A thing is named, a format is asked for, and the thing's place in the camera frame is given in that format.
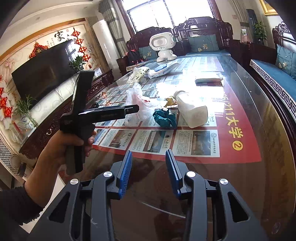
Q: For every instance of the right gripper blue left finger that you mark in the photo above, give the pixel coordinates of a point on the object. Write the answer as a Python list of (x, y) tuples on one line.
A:
[(124, 174)]

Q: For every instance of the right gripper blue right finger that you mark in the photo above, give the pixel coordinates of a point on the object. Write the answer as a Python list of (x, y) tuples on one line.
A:
[(175, 175)]

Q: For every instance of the white plastic milk bottle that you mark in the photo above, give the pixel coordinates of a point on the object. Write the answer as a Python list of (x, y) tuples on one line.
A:
[(192, 109)]

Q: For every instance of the gold snack wrapper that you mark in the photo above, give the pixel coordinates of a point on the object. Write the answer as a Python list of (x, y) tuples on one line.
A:
[(170, 102)]

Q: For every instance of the left forearm dark sleeve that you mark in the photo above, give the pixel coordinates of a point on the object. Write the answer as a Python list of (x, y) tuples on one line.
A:
[(17, 208)]

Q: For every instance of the person's left hand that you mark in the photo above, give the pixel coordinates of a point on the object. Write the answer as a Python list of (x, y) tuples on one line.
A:
[(40, 184)]

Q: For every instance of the black phone on gripper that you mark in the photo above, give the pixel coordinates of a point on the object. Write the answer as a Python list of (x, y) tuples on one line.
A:
[(82, 86)]

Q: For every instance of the green plant in vase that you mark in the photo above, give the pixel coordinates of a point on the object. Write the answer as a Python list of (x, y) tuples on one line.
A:
[(77, 63)]

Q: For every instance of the teal crumpled wrapper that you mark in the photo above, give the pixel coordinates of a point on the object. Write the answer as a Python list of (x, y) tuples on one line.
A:
[(165, 118)]

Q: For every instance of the pink white plastic bag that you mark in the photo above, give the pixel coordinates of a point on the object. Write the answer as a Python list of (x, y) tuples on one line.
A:
[(145, 104)]

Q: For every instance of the wooden tv cabinet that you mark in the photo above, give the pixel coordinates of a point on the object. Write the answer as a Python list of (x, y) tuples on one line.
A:
[(39, 137)]

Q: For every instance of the black flat television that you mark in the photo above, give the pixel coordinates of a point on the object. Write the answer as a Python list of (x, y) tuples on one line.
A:
[(43, 73)]

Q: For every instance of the white standing air conditioner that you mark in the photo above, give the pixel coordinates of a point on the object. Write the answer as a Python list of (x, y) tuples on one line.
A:
[(108, 46)]

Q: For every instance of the red chinese knot ornament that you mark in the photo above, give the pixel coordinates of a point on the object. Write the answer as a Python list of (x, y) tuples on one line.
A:
[(38, 48)]

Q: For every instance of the wooden armchair left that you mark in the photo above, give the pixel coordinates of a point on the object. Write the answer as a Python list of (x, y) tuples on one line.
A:
[(139, 40)]

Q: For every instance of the wooden armchair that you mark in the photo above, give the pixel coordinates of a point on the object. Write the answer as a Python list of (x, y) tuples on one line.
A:
[(139, 40), (206, 25)]

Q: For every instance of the teal pillow left chair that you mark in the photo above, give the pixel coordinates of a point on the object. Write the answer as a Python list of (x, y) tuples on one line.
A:
[(147, 53)]

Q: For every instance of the teal pillow chair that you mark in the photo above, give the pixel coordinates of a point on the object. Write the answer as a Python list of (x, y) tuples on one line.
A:
[(203, 43), (147, 53)]

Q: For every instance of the white robot toy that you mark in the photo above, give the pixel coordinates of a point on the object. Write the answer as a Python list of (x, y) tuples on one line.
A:
[(163, 43)]

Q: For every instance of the left grey curtain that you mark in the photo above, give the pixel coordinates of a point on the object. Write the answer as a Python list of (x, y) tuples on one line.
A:
[(106, 8)]

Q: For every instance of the grey curtain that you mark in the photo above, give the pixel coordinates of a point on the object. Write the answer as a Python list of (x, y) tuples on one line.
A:
[(106, 8), (242, 15)]

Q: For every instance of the window with bars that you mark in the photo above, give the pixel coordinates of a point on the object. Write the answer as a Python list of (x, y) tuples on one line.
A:
[(139, 15)]

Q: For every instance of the teal pillow right chair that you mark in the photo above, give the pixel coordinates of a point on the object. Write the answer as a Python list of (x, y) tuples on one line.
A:
[(203, 43)]

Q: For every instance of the wooden armchair right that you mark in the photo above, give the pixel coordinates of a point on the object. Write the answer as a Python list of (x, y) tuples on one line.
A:
[(206, 25)]

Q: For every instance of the blue sofa seat cushion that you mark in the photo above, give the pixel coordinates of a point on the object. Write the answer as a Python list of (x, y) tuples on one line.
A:
[(280, 82)]

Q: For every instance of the long wooden sofa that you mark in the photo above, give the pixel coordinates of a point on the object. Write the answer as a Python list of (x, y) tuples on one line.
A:
[(281, 36)]

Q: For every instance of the right grey curtain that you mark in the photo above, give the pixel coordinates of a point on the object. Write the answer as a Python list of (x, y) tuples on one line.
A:
[(242, 15)]

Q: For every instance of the blue floral pillow far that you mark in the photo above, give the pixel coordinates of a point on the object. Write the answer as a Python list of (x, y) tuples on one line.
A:
[(286, 60)]

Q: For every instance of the corner potted plant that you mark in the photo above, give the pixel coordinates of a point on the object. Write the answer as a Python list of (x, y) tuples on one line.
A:
[(260, 33)]

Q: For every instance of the gold framed tree painting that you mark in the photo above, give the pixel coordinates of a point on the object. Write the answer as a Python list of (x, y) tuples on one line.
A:
[(267, 8)]

